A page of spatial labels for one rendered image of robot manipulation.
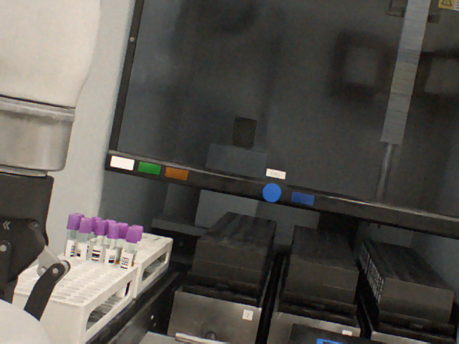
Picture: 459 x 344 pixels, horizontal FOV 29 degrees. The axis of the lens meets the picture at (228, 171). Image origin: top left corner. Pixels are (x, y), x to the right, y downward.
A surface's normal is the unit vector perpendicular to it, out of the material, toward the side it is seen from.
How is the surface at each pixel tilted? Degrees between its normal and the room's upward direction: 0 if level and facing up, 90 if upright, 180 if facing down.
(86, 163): 90
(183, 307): 90
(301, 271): 90
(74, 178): 90
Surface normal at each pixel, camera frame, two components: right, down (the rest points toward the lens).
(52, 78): 0.52, 0.46
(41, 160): 0.70, 0.18
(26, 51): 0.11, 0.14
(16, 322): 0.22, -0.97
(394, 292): -0.11, 0.04
